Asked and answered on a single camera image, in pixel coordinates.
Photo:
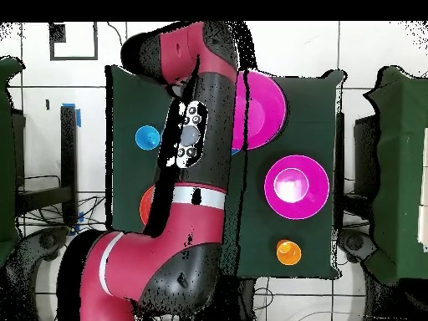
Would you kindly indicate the pink plastic bowl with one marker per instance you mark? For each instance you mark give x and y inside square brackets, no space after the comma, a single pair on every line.
[264,110]
[311,200]

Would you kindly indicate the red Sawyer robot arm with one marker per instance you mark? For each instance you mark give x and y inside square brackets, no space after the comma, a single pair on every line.
[187,234]

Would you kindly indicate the red-orange plastic bowl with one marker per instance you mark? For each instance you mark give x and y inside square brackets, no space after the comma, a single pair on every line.
[146,204]

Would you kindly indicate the light blue plastic cup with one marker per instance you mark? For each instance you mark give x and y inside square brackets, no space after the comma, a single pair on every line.
[147,137]

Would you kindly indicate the orange plastic cup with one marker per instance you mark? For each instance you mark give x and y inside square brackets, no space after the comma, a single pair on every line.
[288,252]

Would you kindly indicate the dark green table cloth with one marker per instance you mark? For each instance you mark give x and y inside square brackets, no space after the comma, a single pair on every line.
[307,127]

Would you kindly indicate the black metal stand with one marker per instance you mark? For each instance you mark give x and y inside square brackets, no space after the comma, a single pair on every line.
[68,150]
[339,167]

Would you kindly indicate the black tape square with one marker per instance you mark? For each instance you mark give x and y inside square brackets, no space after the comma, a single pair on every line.
[73,58]

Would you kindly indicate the green-covered side table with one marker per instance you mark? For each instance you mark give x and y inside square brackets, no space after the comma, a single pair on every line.
[401,167]
[6,150]

